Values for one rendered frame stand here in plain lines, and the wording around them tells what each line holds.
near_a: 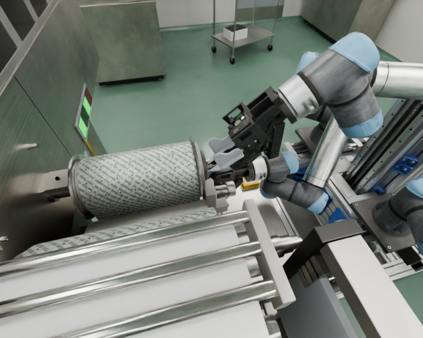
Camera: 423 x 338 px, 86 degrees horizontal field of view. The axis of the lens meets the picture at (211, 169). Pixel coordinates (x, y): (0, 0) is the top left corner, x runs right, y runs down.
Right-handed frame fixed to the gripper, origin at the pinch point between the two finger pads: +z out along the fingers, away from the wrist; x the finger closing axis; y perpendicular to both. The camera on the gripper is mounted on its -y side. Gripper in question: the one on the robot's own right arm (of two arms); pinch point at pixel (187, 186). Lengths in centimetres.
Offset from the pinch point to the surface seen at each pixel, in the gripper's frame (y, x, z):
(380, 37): -91, -281, -357
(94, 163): 22.2, 5.6, 18.5
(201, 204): 14.0, 15.6, -1.8
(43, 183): 19.6, 6.4, 29.3
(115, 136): -109, -160, 61
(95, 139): -35, -71, 47
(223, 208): 3.7, 12.1, -8.3
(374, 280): 35, 39, -14
